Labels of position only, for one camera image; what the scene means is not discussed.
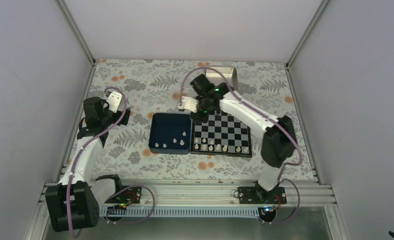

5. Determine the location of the aluminium frame post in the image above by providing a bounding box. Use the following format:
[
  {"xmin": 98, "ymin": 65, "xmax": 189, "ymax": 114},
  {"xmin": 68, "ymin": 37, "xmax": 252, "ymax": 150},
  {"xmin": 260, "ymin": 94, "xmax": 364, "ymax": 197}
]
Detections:
[
  {"xmin": 56, "ymin": 0, "xmax": 95, "ymax": 65},
  {"xmin": 286, "ymin": 0, "xmax": 331, "ymax": 70}
]

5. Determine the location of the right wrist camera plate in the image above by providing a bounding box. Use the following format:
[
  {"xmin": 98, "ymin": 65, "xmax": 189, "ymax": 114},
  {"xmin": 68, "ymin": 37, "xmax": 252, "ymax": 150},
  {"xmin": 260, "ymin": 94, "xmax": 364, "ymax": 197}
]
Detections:
[{"xmin": 178, "ymin": 96, "xmax": 198, "ymax": 113}]

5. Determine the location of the dark blue piece tray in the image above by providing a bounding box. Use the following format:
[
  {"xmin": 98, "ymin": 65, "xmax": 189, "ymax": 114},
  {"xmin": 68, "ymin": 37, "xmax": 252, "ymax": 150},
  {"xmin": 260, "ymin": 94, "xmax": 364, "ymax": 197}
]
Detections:
[{"xmin": 148, "ymin": 112, "xmax": 192, "ymax": 155}]

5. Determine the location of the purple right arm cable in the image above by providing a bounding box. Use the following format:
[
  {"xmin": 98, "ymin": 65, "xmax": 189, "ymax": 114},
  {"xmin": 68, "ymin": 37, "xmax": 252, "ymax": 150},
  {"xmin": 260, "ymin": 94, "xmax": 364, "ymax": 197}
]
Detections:
[{"xmin": 179, "ymin": 66, "xmax": 304, "ymax": 226}]

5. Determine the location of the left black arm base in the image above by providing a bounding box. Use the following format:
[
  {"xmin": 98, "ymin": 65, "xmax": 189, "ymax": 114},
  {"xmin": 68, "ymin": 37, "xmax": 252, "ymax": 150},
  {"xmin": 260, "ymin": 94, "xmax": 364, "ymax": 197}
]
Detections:
[{"xmin": 100, "ymin": 187, "xmax": 142, "ymax": 222}]

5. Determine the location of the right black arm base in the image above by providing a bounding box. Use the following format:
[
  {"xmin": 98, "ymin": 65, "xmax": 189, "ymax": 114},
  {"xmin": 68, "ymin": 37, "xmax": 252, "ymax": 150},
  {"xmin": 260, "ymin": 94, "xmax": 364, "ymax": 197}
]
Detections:
[{"xmin": 233, "ymin": 184, "xmax": 287, "ymax": 223}]

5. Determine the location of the black white chess board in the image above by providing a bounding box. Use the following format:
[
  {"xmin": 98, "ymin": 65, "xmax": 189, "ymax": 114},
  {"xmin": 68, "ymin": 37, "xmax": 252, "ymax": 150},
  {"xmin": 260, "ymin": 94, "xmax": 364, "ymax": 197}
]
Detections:
[{"xmin": 190, "ymin": 111, "xmax": 252, "ymax": 158}]

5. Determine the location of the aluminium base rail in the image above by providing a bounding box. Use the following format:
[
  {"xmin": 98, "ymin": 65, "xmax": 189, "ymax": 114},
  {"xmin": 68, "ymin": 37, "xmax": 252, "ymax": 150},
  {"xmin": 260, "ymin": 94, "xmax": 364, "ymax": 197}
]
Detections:
[{"xmin": 34, "ymin": 178, "xmax": 337, "ymax": 220}]

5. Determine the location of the right aluminium frame post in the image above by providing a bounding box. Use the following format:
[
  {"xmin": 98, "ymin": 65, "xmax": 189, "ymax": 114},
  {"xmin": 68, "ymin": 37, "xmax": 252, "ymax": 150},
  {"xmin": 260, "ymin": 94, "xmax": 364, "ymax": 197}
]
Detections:
[{"xmin": 286, "ymin": 0, "xmax": 331, "ymax": 70}]

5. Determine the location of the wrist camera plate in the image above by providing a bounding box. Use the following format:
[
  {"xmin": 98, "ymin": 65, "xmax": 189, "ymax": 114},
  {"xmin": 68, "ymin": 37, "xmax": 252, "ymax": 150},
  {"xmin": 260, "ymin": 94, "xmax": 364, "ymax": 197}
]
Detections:
[
  {"xmin": 178, "ymin": 96, "xmax": 198, "ymax": 113},
  {"xmin": 106, "ymin": 90, "xmax": 122, "ymax": 113}
]

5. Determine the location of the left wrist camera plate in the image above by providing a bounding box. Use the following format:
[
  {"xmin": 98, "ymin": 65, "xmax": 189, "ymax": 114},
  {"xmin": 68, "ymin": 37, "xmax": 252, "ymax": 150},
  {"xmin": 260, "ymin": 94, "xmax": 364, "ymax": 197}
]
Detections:
[{"xmin": 106, "ymin": 90, "xmax": 122, "ymax": 113}]

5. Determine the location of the silver metal tin box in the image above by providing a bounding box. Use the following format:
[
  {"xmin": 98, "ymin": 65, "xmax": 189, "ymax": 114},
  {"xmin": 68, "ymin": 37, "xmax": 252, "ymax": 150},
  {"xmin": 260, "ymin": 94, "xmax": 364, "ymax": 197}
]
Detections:
[{"xmin": 204, "ymin": 66, "xmax": 239, "ymax": 91}]

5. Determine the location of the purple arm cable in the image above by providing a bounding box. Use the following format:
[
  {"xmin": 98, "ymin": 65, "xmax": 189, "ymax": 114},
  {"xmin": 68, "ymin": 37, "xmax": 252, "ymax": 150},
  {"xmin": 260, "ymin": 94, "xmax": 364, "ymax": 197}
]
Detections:
[
  {"xmin": 64, "ymin": 86, "xmax": 128, "ymax": 240},
  {"xmin": 179, "ymin": 66, "xmax": 304, "ymax": 226}
]

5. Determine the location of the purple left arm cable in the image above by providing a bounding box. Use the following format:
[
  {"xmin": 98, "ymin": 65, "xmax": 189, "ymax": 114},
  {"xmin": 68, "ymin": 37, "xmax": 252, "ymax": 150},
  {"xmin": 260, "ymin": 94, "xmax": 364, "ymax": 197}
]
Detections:
[{"xmin": 64, "ymin": 86, "xmax": 128, "ymax": 240}]

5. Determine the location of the floral patterned table mat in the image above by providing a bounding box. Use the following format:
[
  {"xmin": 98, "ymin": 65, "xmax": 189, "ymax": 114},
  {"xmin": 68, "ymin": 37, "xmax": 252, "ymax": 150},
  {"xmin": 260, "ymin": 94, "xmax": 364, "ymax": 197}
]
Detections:
[{"xmin": 88, "ymin": 59, "xmax": 307, "ymax": 180}]

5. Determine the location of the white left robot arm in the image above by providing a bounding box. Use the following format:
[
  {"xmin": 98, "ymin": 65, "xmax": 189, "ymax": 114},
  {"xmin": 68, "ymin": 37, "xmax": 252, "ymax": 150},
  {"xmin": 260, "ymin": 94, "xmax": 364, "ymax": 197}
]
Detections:
[{"xmin": 45, "ymin": 91, "xmax": 130, "ymax": 232}]

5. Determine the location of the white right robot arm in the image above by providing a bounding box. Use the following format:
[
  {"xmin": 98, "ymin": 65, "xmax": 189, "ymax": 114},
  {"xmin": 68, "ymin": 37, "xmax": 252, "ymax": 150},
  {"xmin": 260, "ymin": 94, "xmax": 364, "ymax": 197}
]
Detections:
[{"xmin": 178, "ymin": 74, "xmax": 298, "ymax": 204}]

